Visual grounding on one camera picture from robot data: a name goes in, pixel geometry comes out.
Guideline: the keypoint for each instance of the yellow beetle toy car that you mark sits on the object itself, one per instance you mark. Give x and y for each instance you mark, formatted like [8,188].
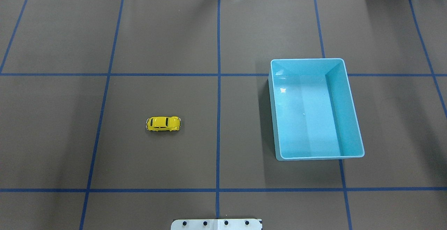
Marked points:
[157,124]

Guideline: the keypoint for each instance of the light blue plastic bin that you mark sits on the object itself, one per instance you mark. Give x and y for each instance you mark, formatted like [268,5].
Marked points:
[313,113]

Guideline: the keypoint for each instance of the white metal base plate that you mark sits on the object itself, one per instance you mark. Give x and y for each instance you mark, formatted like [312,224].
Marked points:
[217,224]

